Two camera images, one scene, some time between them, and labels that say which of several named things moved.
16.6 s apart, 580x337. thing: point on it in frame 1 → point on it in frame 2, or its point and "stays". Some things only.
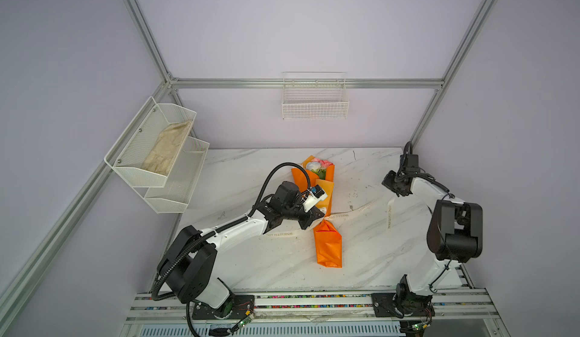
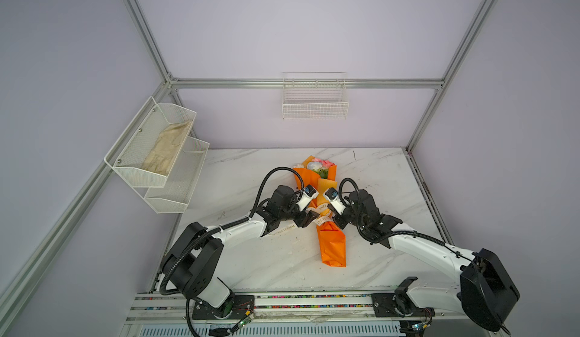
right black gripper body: x=392 y=181 → x=348 y=217
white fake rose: x=316 y=168 stays
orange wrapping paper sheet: x=328 y=239 stays
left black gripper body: x=296 y=213 stays
